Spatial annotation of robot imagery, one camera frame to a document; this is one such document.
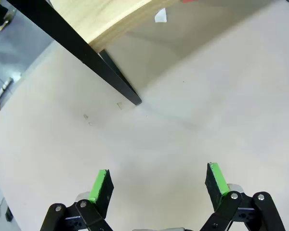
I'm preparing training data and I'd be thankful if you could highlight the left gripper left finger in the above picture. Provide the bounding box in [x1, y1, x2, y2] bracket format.
[39, 169, 115, 231]

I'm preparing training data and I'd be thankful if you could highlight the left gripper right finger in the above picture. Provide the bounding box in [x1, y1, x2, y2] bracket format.
[199, 162, 286, 231]

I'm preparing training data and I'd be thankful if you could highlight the white power strip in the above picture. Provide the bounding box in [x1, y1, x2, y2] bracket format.
[0, 77, 14, 101]

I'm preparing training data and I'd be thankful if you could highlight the white paper scrap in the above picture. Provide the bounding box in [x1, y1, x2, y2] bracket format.
[154, 7, 168, 23]

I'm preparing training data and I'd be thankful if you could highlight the person in yellow apron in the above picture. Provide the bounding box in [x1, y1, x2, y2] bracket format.
[0, 0, 16, 32]

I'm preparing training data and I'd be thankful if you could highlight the black frame wooden two-tier shelf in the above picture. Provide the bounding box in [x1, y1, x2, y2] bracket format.
[6, 0, 184, 106]

